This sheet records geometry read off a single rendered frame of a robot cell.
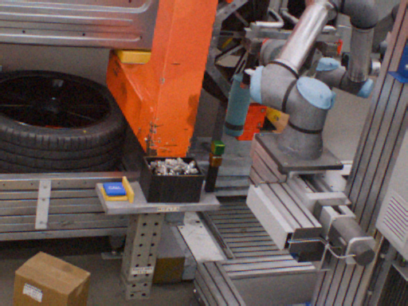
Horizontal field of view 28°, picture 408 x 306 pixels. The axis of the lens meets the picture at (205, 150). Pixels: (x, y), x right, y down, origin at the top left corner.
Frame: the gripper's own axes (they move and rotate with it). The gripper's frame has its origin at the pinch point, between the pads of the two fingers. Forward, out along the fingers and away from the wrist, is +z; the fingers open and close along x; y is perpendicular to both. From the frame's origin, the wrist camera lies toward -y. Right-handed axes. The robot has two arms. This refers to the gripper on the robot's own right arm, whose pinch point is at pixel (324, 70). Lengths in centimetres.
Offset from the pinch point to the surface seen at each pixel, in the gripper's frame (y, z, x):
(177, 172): -28, 71, 32
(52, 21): 2, 105, -36
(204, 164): -44, 45, -1
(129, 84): -17, 76, -19
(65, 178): -44, 104, 7
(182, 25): 22, 72, 16
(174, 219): -73, 51, -5
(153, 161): -29, 77, 22
